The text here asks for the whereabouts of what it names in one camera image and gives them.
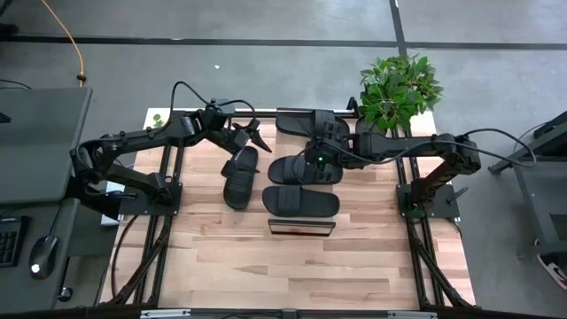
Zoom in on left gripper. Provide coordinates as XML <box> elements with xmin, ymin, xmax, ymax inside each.
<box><xmin>219</xmin><ymin>117</ymin><xmax>273</xmax><ymax>155</ymax></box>

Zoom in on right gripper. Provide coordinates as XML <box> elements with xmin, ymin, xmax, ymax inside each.
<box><xmin>305</xmin><ymin>113</ymin><xmax>358</xmax><ymax>172</ymax></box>

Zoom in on black frame wooden shelf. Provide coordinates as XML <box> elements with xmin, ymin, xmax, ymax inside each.
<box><xmin>265</xmin><ymin>108</ymin><xmax>338</xmax><ymax>238</ymax></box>

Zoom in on black rubber slide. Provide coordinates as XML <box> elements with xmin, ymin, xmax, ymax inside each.
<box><xmin>274</xmin><ymin>109</ymin><xmax>352</xmax><ymax>139</ymax></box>
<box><xmin>267</xmin><ymin>153</ymin><xmax>345</xmax><ymax>186</ymax></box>
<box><xmin>221</xmin><ymin>145</ymin><xmax>261</xmax><ymax>212</ymax></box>
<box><xmin>260</xmin><ymin>184</ymin><xmax>341</xmax><ymax>219</ymax></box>

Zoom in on potted green plant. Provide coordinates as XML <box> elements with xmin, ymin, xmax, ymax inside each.
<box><xmin>353</xmin><ymin>52</ymin><xmax>446</xmax><ymax>138</ymax></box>

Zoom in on white box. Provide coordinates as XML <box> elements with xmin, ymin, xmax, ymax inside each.
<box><xmin>100</xmin><ymin>178</ymin><xmax>134</xmax><ymax>227</ymax></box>

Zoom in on grey flat panel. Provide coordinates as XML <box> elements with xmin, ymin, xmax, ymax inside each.
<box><xmin>0</xmin><ymin>86</ymin><xmax>94</xmax><ymax>206</ymax></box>

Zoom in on dark metal cart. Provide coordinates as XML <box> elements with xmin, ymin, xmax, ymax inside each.
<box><xmin>486</xmin><ymin>110</ymin><xmax>567</xmax><ymax>267</ymax></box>

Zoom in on black computer mouse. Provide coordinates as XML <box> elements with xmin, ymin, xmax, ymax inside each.
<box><xmin>27</xmin><ymin>234</ymin><xmax>60</xmax><ymax>281</ymax></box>

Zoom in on white red sneaker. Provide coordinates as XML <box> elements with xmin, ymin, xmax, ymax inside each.
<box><xmin>534</xmin><ymin>251</ymin><xmax>567</xmax><ymax>292</ymax></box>

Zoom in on black keyboard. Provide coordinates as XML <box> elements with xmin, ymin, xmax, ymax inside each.
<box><xmin>0</xmin><ymin>215</ymin><xmax>28</xmax><ymax>268</ymax></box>

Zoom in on grey desk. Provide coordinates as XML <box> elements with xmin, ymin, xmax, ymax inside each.
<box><xmin>0</xmin><ymin>86</ymin><xmax>120</xmax><ymax>311</ymax></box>

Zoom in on black aluminium rig frame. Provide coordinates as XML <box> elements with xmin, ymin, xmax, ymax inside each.
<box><xmin>99</xmin><ymin>97</ymin><xmax>478</xmax><ymax>311</ymax></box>

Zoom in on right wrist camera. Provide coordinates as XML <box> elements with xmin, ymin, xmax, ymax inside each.
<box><xmin>305</xmin><ymin>148</ymin><xmax>345</xmax><ymax>172</ymax></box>

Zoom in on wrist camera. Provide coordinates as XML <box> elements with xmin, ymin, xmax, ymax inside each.
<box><xmin>202</xmin><ymin>97</ymin><xmax>237</xmax><ymax>130</ymax></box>
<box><xmin>305</xmin><ymin>148</ymin><xmax>345</xmax><ymax>172</ymax></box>

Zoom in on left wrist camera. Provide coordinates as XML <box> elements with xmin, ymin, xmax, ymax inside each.
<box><xmin>202</xmin><ymin>97</ymin><xmax>237</xmax><ymax>130</ymax></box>

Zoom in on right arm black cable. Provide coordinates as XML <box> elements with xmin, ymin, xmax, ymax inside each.
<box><xmin>353</xmin><ymin>128</ymin><xmax>538</xmax><ymax>169</ymax></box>

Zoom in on silver metal bracket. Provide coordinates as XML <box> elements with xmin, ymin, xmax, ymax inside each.
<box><xmin>387</xmin><ymin>311</ymin><xmax>439</xmax><ymax>319</ymax></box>
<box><xmin>139</xmin><ymin>309</ymin><xmax>191</xmax><ymax>319</ymax></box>

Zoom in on yellow cable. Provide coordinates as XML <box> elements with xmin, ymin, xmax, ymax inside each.
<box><xmin>41</xmin><ymin>0</ymin><xmax>87</xmax><ymax>88</ymax></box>

